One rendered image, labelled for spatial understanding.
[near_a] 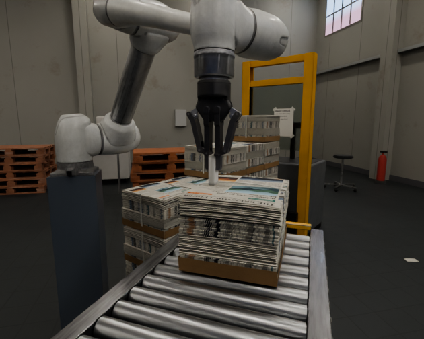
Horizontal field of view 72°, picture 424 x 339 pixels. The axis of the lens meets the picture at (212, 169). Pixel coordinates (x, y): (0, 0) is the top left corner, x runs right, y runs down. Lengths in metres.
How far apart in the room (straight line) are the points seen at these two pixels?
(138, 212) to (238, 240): 1.03
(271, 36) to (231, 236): 0.51
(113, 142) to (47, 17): 7.38
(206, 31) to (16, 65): 8.16
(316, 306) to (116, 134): 1.09
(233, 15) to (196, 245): 0.59
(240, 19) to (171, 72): 7.59
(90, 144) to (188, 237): 0.76
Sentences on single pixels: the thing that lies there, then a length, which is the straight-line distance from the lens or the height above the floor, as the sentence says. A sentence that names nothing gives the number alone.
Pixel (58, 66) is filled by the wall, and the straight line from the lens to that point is 8.45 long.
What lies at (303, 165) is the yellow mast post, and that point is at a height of 0.81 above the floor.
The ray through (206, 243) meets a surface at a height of 0.90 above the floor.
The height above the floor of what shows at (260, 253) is 0.89.
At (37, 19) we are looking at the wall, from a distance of 8.76.
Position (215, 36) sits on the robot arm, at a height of 1.41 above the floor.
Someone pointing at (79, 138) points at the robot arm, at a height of 1.16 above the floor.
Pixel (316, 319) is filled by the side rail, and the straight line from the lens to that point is 0.77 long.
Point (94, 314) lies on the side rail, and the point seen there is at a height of 0.80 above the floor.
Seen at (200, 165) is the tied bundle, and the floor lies 0.92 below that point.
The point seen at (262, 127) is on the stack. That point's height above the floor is 1.19.
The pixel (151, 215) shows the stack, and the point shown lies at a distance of 1.68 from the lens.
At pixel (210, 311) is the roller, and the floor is 0.79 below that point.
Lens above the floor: 1.24
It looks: 10 degrees down
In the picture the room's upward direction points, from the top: straight up
